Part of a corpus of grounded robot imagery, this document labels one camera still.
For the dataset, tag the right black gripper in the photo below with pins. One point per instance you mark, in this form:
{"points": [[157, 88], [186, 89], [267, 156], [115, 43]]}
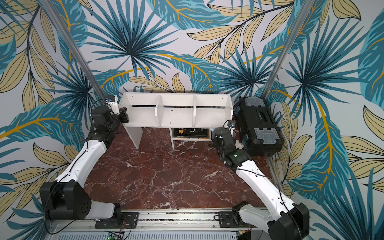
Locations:
{"points": [[237, 144]]}

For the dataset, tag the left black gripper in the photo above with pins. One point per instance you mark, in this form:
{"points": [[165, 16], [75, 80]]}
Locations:
{"points": [[123, 113]]}

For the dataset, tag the white wooden bookshelf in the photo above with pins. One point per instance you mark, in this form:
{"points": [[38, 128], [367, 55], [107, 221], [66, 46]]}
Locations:
{"points": [[171, 111]]}

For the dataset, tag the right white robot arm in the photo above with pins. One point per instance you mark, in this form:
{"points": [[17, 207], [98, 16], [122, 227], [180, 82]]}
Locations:
{"points": [[284, 219]]}

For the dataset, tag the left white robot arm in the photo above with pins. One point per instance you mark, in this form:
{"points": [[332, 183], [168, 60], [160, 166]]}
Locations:
{"points": [[65, 197]]}

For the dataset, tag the white pvc pipe fitting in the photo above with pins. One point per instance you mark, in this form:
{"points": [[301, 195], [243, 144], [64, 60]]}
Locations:
{"points": [[239, 145]]}

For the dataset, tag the black plastic toolbox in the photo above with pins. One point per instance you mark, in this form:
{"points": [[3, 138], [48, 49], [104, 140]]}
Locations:
{"points": [[258, 129]]}

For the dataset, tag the black yellow book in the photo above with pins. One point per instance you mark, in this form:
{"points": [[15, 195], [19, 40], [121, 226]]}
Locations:
{"points": [[183, 133]]}

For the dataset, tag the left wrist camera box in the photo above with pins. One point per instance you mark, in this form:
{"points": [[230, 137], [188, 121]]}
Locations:
{"points": [[112, 103]]}

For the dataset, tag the left aluminium corner post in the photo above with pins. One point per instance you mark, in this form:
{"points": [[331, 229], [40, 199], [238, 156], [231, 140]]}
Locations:
{"points": [[60, 25]]}

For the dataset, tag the aluminium corner post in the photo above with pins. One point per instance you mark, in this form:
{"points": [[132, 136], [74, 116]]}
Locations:
{"points": [[60, 25], [291, 37]]}

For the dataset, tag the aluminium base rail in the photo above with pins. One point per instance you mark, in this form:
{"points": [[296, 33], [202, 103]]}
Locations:
{"points": [[163, 224]]}

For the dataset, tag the right aluminium corner post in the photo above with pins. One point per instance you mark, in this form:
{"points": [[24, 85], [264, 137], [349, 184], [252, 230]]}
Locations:
{"points": [[291, 37]]}

